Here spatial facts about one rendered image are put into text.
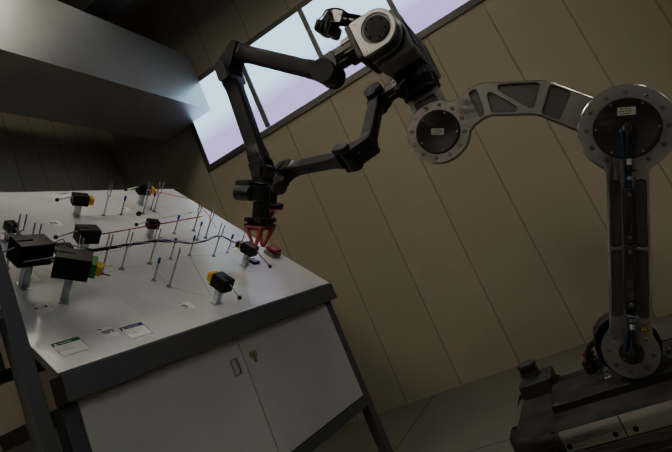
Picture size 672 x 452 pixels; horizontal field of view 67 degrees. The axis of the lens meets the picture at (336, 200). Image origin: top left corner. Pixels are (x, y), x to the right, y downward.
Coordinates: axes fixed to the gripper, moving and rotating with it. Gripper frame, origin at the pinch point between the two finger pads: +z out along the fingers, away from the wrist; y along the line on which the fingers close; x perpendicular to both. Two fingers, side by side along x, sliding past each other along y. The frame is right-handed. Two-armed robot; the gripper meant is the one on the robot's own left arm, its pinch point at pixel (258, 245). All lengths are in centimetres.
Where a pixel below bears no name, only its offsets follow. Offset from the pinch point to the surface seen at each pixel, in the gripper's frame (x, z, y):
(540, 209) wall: 79, -18, -192
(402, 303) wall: -4, 51, -192
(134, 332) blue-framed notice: -12.8, 22.7, 39.6
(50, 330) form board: -24, 20, 56
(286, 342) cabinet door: 3.6, 35.8, -16.9
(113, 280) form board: -35.9, 13.0, 26.3
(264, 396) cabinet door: 7.5, 47.9, 2.9
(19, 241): -40, 0, 55
